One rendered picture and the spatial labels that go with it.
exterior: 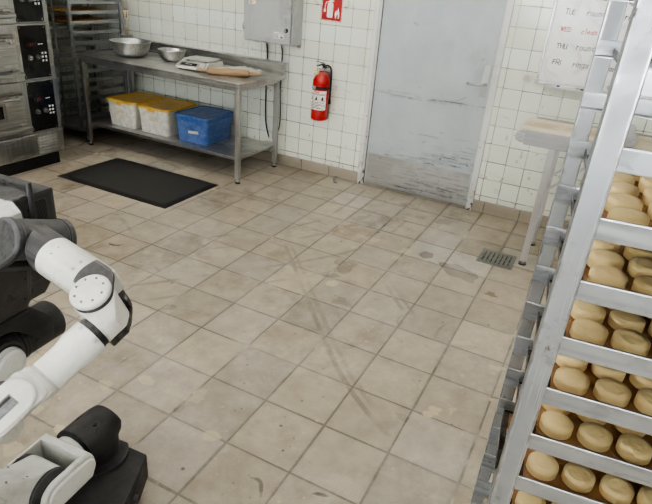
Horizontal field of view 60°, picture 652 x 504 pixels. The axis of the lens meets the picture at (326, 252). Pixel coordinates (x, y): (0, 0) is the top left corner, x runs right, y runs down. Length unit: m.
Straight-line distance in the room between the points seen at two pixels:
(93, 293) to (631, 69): 0.92
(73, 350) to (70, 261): 0.20
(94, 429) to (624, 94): 1.84
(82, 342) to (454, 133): 4.22
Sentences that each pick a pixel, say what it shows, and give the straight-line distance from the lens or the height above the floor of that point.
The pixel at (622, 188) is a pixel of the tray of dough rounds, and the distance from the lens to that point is 0.95.
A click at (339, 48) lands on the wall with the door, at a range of 5.25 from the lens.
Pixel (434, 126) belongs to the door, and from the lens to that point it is 5.04.
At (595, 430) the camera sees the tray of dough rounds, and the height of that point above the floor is 1.15.
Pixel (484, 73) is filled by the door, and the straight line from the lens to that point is 4.88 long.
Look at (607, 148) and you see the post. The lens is 0.73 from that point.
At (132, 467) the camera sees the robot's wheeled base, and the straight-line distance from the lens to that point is 2.21.
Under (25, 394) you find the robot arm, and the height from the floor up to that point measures 1.09.
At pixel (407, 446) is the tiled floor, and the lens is 2.54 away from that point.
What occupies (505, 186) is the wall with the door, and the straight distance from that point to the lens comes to 4.98.
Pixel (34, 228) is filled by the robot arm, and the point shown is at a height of 1.23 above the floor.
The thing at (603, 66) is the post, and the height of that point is 1.65.
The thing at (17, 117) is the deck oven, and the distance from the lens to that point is 5.40.
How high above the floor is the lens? 1.76
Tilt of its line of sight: 26 degrees down
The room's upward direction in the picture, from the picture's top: 5 degrees clockwise
